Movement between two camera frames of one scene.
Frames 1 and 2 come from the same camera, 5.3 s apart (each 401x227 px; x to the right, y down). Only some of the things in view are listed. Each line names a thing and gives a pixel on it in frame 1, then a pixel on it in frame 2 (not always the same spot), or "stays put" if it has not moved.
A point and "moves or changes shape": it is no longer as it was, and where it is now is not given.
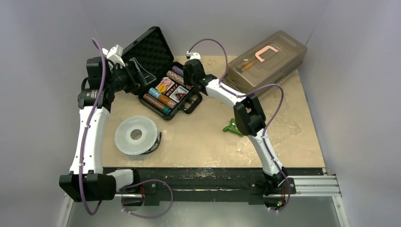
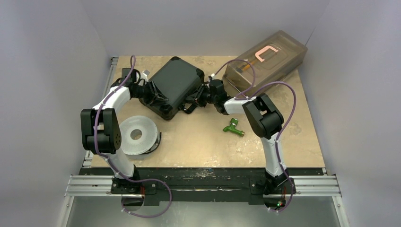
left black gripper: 134,83 to 155,96
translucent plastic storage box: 266,64 stays put
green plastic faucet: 232,126 stays put
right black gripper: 190,76 to 198,97
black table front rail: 156,184 stays put
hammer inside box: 243,67 stays put
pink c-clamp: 257,54 stays put
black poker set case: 161,83 moves or changes shape
